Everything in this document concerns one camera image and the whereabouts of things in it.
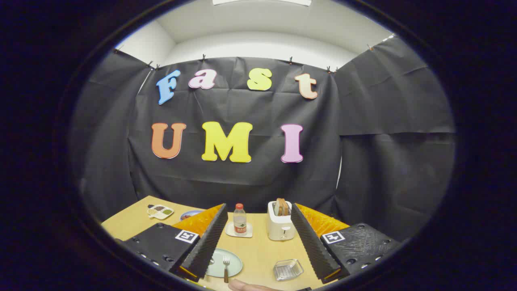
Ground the ceiling light panel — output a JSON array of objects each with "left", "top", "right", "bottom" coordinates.
[{"left": 212, "top": 0, "right": 312, "bottom": 6}]

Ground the metal wire basket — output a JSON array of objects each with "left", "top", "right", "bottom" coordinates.
[{"left": 273, "top": 259, "right": 304, "bottom": 281}]

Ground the clear water bottle red cap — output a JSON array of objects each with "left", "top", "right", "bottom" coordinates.
[{"left": 233, "top": 203, "right": 247, "bottom": 236}]

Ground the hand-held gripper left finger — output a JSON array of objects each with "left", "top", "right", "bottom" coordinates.
[{"left": 119, "top": 203, "right": 229, "bottom": 283}]

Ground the white toaster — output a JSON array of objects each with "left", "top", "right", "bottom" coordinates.
[{"left": 267, "top": 201, "right": 296, "bottom": 242}]

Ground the small white square tray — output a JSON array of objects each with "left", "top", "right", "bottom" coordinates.
[{"left": 225, "top": 221, "right": 253, "bottom": 238}]

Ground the pale green round plate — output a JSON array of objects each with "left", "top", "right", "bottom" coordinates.
[{"left": 205, "top": 248, "right": 243, "bottom": 278}]

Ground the white divided sauce dish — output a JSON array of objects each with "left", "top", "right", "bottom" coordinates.
[{"left": 147, "top": 205, "right": 174, "bottom": 220}]

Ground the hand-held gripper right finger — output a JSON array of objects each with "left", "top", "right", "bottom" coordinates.
[{"left": 291, "top": 203, "right": 401, "bottom": 283}]

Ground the black backdrop cloth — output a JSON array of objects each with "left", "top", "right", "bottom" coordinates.
[{"left": 69, "top": 36, "right": 457, "bottom": 243}]

